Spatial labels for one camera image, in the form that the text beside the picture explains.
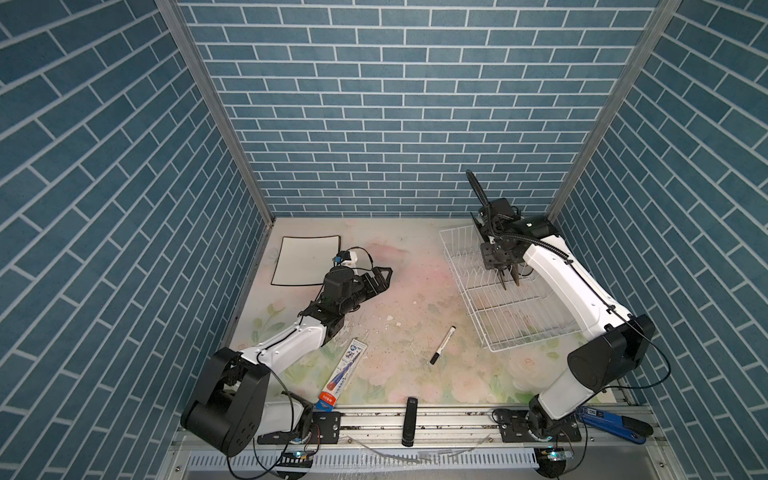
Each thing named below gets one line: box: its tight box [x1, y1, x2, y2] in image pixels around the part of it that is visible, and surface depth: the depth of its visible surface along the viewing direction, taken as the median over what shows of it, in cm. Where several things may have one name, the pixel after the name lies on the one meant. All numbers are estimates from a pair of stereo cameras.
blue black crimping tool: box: [576, 406, 654, 444], surface depth 74 cm
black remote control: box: [401, 397, 418, 447], surface depth 76 cm
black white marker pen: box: [430, 326, 457, 365], surface depth 88 cm
